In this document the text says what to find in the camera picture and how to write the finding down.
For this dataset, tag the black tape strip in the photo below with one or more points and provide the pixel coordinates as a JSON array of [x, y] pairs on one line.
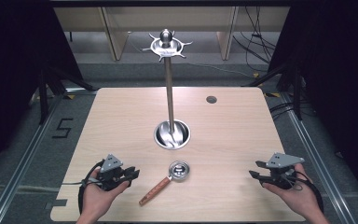
[[59, 203]]

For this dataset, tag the black curtain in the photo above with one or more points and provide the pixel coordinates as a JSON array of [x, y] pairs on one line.
[[338, 77], [9, 77]]

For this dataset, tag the metal utensil rack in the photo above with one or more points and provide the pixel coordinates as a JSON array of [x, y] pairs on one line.
[[169, 93]]

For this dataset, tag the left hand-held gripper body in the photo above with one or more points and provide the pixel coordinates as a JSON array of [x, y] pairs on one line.
[[110, 164]]

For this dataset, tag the person's right hand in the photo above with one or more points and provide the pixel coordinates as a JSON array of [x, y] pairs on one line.
[[303, 196]]

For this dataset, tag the person's left hand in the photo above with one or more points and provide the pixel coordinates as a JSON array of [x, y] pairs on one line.
[[94, 199]]

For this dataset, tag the aluminium floor rail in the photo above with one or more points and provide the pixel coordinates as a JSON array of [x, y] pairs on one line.
[[310, 149], [28, 158]]

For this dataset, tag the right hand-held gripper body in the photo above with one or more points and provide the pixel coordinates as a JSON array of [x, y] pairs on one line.
[[282, 160]]

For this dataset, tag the light wooden desk frame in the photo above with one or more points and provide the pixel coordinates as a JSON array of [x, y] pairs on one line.
[[199, 18]]

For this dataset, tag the black tripod stand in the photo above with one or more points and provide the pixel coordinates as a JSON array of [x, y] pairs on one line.
[[43, 96], [297, 93]]

